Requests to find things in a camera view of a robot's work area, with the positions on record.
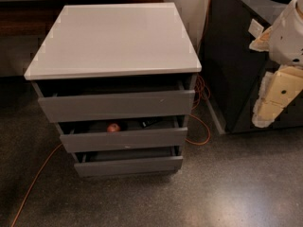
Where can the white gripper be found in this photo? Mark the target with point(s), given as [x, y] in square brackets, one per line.
[289, 43]

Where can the grey drawer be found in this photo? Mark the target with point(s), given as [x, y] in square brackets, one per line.
[93, 136]
[128, 161]
[116, 106]

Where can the dark blue rxbar wrapper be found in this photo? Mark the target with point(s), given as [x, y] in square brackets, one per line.
[148, 122]

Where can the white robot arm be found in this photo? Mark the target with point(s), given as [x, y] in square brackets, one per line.
[283, 40]

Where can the grey top drawer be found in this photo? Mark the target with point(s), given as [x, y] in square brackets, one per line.
[116, 106]

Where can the grey drawer cabinet white top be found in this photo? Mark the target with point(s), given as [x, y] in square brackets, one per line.
[115, 49]

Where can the grey bottom drawer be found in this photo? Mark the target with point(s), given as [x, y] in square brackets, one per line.
[128, 161]

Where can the black trash bin cabinet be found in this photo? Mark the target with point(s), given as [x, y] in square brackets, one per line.
[232, 71]

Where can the white label on bin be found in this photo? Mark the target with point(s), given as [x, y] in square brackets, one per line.
[255, 28]

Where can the red apple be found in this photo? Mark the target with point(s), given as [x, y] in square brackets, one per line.
[113, 127]

